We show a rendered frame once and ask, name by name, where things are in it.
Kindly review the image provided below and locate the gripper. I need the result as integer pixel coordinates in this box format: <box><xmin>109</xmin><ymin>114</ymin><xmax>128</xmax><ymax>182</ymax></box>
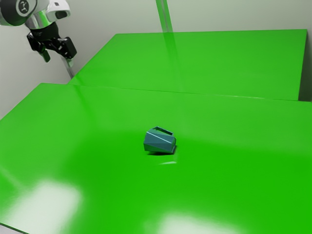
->
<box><xmin>26</xmin><ymin>22</ymin><xmax>78</xmax><ymax>67</ymax></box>

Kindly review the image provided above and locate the teal faceted mug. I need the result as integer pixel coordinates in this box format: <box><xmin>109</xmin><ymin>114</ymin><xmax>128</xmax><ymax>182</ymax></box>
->
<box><xmin>143</xmin><ymin>126</ymin><xmax>177</xmax><ymax>155</ymax></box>

